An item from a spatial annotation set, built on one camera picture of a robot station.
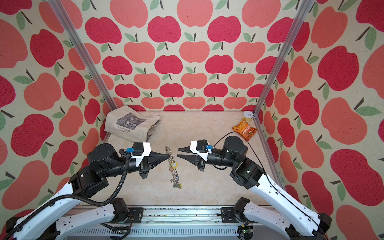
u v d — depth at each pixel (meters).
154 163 0.48
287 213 0.40
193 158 0.53
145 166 0.45
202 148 0.42
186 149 0.52
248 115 1.13
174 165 0.56
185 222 0.73
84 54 0.86
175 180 0.60
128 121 1.04
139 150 0.41
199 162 0.48
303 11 0.71
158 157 0.49
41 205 0.64
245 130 1.04
